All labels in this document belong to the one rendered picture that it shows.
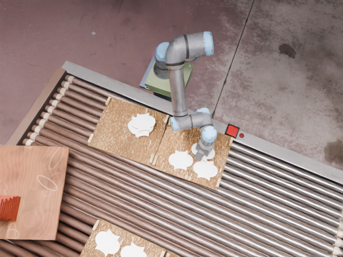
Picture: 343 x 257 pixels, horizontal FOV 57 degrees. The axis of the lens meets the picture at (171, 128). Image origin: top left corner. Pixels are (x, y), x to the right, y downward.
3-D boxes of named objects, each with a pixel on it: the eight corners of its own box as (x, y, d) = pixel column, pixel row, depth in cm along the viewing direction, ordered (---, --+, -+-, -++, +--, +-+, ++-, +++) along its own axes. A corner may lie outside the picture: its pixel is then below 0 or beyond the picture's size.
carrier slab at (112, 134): (109, 97, 205) (109, 96, 204) (170, 116, 201) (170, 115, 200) (88, 146, 192) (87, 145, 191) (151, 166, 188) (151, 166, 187)
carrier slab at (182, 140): (171, 117, 201) (171, 116, 199) (233, 138, 196) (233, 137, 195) (151, 168, 188) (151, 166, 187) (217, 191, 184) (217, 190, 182)
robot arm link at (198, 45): (171, 45, 201) (184, 32, 148) (194, 42, 203) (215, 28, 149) (174, 64, 203) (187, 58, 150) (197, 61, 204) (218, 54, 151)
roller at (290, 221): (45, 112, 205) (43, 109, 201) (342, 240, 179) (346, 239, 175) (41, 119, 203) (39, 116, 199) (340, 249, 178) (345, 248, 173)
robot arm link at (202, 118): (189, 108, 168) (193, 127, 164) (210, 105, 169) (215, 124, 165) (188, 114, 175) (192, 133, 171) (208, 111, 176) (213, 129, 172)
